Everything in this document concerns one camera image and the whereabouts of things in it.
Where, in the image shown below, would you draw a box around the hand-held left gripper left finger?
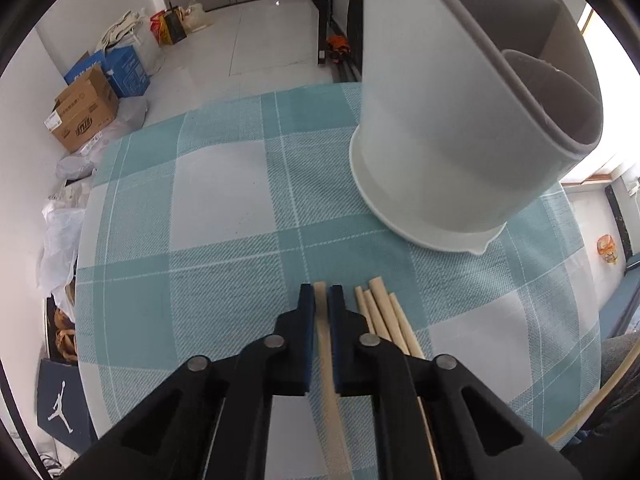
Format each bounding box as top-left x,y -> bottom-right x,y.
60,284 -> 317,480

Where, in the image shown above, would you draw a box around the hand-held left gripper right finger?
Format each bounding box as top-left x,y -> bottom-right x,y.
327,285 -> 586,480

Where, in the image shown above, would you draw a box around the light wooden chopstick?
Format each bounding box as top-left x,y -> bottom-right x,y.
312,281 -> 353,479
362,289 -> 392,342
387,292 -> 426,360
354,286 -> 443,480
369,276 -> 409,354

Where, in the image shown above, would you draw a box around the white utensil holder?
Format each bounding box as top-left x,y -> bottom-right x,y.
348,0 -> 603,256

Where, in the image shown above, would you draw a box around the teal checked tablecloth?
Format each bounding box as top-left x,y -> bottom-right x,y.
75,82 -> 603,480

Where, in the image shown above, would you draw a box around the brown shoes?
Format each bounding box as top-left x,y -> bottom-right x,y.
52,280 -> 79,363

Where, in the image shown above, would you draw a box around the navy shoe box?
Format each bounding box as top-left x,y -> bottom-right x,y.
36,358 -> 98,448

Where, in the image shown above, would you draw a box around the white plastic bag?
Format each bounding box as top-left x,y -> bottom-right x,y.
37,199 -> 87,306

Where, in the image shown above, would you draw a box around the person's grey trouser leg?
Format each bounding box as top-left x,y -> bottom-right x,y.
597,332 -> 640,441

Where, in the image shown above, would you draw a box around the grey plastic mailer bag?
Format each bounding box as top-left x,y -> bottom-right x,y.
114,97 -> 150,133

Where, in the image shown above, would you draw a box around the small white parcel bag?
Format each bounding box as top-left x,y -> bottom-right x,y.
55,154 -> 101,182

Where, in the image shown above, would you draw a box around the orange and black toy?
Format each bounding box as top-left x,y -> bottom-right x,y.
326,35 -> 351,64

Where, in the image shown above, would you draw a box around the brown cardboard box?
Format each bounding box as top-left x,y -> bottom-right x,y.
44,66 -> 120,153

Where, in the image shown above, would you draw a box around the blue cardboard box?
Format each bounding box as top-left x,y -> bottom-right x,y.
64,44 -> 152,100

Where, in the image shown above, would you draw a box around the black and yellow paper bag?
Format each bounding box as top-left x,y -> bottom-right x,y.
161,7 -> 188,46

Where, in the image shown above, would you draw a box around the beige plastic bag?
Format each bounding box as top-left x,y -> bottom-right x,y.
182,2 -> 213,31

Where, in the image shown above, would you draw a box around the red snack bag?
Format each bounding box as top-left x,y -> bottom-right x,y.
150,9 -> 168,46

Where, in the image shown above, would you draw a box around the cream canvas tote bag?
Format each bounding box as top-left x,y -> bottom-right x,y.
100,9 -> 151,51

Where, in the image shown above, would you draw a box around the black metal frame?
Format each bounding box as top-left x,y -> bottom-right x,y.
310,0 -> 363,81

